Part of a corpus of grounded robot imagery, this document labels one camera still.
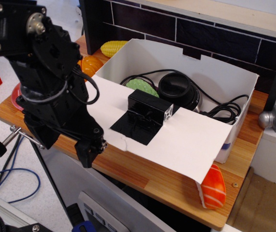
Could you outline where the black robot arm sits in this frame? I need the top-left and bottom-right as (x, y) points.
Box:
(0, 0), (107, 168)

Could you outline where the black taped handle block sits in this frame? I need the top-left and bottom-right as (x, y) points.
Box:
(110, 89), (174, 145)

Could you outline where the blue cable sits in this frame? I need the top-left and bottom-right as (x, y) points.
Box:
(0, 135), (41, 204)

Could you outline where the grey toy oven front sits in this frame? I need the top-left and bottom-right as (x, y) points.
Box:
(30, 140), (212, 232)

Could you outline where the white cardboard box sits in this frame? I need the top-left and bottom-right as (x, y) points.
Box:
(86, 39), (259, 183)

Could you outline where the black round camera device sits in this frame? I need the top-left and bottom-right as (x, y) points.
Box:
(158, 72), (202, 113)

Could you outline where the green toy vegetable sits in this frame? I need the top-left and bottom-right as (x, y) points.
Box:
(125, 79), (159, 97)

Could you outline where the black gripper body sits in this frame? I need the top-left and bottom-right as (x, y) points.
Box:
(16, 70), (104, 149)

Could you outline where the red plate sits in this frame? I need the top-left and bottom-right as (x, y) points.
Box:
(11, 83), (24, 111)

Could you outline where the black cable in box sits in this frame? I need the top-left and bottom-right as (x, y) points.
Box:
(119, 69), (250, 125)

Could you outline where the dark brick backsplash panel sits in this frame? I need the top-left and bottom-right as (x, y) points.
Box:
(79, 0), (276, 111)

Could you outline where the yellow toy corn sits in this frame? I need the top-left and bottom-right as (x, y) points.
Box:
(101, 41), (128, 58)

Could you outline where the aluminium frame profile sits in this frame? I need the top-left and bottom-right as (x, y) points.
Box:
(0, 198), (46, 232)

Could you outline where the orange toy pumpkin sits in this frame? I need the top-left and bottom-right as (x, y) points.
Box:
(77, 56), (103, 77)

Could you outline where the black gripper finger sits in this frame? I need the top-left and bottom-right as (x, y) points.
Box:
(74, 136), (107, 168)

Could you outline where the salmon sushi toy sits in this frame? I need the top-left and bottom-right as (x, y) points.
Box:
(196, 164), (227, 209)

